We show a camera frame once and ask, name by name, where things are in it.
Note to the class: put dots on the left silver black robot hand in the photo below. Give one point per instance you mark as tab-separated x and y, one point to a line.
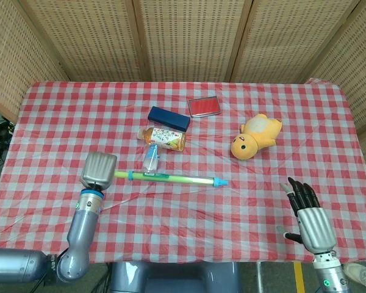
98	169

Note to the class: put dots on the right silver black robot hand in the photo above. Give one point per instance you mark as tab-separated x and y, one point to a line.
315	229

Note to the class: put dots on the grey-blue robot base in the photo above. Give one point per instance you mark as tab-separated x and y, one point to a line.
174	277

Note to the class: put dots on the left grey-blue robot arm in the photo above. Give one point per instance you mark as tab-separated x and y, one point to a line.
79	232

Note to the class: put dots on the red white checkered tablecloth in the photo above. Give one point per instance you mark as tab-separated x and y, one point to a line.
79	122

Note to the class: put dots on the small clear spray bottle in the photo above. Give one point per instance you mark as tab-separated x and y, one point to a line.
151	160

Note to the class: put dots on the white sneaker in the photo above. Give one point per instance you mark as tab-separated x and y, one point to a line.
363	276

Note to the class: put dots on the white table leg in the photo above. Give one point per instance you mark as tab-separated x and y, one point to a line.
259	277

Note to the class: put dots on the amber tea bottle printed label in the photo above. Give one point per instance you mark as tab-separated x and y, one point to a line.
167	139

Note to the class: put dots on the navy blue rectangular box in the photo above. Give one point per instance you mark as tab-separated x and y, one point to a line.
167	119

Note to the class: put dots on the orange plush toy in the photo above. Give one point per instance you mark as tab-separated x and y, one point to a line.
256	134

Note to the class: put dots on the red ink pad silver rim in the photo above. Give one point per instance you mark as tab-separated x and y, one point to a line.
204	107

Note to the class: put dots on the woven bamboo screen panel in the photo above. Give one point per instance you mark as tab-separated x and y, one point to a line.
192	39
353	76
12	61
88	39
286	39

